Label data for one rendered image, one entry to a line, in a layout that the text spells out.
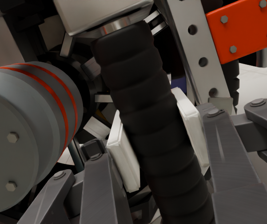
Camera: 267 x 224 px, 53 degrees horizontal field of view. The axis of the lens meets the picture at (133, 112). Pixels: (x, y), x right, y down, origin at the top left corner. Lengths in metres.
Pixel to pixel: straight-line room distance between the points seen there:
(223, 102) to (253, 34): 0.09
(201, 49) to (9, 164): 0.26
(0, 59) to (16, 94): 0.15
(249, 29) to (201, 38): 0.06
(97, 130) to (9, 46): 0.21
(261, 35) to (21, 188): 0.33
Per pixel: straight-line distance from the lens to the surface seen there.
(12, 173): 0.27
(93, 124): 0.50
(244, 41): 0.39
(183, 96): 0.17
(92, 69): 0.48
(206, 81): 0.38
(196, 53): 0.37
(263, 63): 0.60
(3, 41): 0.41
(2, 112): 0.26
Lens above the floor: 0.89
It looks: 13 degrees down
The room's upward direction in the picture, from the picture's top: 22 degrees counter-clockwise
